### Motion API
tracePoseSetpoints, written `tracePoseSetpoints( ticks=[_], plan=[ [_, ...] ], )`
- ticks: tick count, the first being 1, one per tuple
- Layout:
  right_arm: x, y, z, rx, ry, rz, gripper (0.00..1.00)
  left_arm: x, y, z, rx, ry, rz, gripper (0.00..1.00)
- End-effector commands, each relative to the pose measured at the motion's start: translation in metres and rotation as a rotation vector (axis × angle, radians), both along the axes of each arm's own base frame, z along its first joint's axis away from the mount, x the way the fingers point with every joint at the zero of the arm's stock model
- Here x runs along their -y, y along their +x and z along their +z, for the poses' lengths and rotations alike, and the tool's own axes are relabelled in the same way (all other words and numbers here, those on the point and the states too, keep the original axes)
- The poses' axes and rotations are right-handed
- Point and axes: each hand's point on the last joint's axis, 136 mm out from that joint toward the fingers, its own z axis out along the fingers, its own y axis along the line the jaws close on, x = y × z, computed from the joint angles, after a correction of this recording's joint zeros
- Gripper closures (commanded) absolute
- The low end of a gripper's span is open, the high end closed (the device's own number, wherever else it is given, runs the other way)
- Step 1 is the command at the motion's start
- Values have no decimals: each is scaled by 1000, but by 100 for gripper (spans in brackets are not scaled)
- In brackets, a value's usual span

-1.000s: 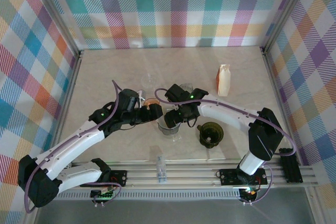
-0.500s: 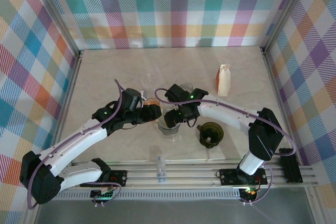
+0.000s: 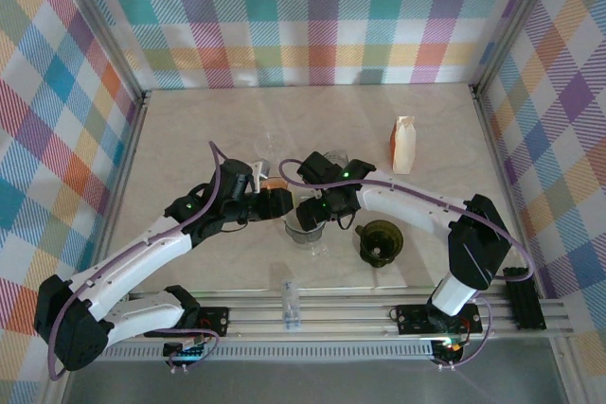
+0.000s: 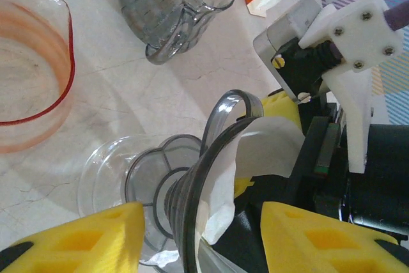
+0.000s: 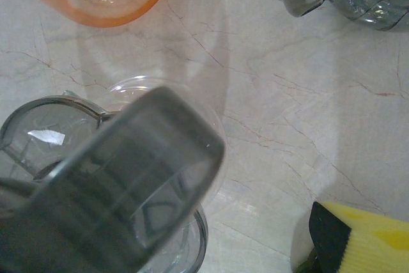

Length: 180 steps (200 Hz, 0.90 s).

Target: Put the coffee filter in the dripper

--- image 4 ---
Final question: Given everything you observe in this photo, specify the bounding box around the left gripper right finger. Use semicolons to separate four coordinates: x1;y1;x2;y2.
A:
261;201;409;273

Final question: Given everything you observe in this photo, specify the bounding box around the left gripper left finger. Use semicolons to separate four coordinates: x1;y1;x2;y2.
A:
0;201;146;273

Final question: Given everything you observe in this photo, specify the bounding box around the white paper coffee filter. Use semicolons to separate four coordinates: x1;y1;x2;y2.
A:
191;116;307;245

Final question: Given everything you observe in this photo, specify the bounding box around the grey plastic dripper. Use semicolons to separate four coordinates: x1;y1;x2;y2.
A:
124;89;266;273

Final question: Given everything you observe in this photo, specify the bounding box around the clear glass server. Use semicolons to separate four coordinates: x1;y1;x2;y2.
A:
77;134;205;269

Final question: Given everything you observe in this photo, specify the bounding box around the grey glass pitcher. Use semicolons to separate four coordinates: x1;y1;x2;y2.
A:
117;0;238;66

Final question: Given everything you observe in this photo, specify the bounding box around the orange glass pitcher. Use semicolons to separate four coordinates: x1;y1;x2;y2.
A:
0;0;77;155

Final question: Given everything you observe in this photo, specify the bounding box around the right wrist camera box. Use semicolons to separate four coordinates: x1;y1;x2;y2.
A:
253;0;403;173

